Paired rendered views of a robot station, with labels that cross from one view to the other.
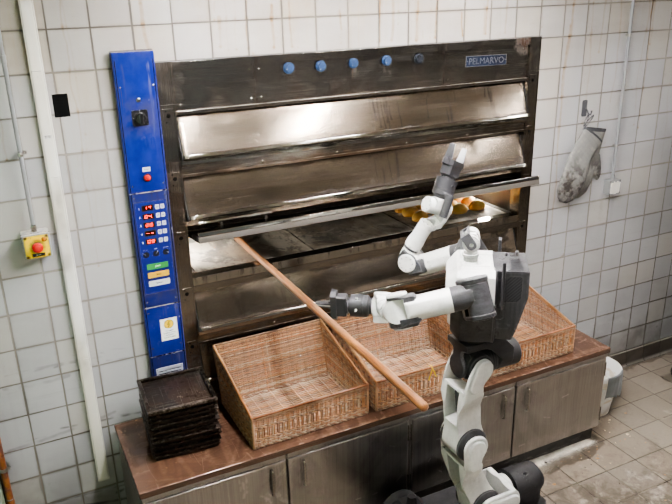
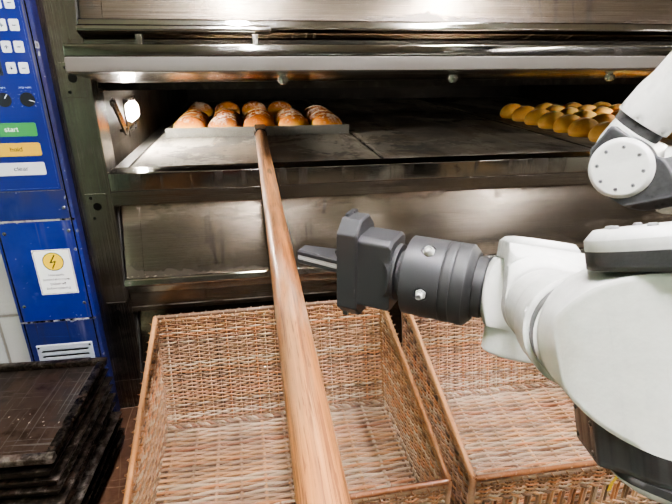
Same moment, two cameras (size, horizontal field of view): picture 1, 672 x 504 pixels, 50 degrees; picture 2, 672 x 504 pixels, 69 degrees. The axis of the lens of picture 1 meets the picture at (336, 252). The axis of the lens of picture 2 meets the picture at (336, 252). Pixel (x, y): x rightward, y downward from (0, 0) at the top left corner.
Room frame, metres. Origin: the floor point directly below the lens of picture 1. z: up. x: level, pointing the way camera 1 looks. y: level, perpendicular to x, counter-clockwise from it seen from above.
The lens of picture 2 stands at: (2.07, -0.11, 1.42)
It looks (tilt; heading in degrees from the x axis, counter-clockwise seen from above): 22 degrees down; 16
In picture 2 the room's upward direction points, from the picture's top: straight up
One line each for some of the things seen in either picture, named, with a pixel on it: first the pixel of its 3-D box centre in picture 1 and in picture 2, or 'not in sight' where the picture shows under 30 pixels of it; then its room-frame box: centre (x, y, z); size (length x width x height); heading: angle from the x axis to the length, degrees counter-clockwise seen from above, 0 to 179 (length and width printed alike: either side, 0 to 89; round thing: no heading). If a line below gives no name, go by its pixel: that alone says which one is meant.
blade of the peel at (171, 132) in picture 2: not in sight; (258, 122); (3.62, 0.61, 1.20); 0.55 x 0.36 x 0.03; 116
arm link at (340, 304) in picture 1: (346, 305); (393, 271); (2.58, -0.04, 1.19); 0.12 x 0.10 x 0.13; 81
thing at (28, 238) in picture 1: (36, 243); not in sight; (2.62, 1.15, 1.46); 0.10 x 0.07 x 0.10; 116
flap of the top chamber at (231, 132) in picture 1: (371, 115); not in sight; (3.31, -0.18, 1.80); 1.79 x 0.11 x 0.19; 116
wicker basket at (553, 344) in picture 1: (502, 322); not in sight; (3.34, -0.85, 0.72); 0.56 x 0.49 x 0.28; 117
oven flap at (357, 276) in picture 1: (372, 273); (497, 222); (3.31, -0.18, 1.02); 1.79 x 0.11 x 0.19; 116
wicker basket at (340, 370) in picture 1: (289, 378); (282, 415); (2.82, 0.22, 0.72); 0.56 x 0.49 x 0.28; 117
